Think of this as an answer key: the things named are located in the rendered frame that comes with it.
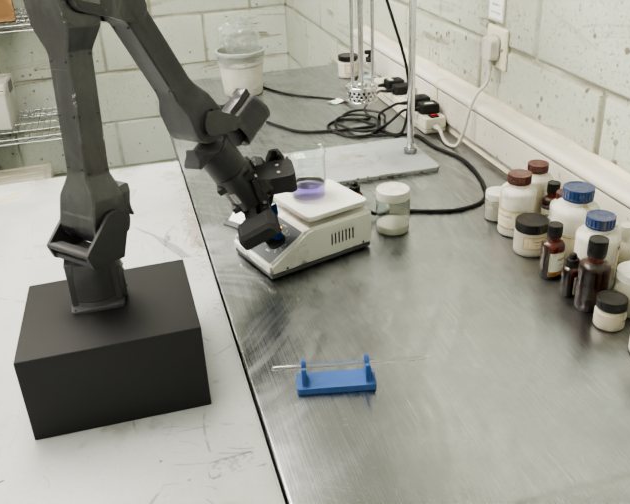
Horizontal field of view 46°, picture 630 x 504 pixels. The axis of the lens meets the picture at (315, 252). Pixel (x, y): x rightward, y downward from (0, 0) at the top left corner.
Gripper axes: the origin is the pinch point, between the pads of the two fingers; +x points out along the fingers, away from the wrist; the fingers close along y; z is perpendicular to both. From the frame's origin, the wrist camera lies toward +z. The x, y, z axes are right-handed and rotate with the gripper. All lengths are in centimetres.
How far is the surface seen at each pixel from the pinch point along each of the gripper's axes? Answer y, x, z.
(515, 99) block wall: 36, 29, 48
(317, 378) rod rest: -31.9, 1.6, 1.4
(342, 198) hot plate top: 5.7, 7.1, 10.9
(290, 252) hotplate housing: -3.3, 4.8, 0.6
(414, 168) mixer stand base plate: 31.6, 29.1, 23.0
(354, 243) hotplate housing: 1.0, 13.1, 9.1
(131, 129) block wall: 220, 78, -88
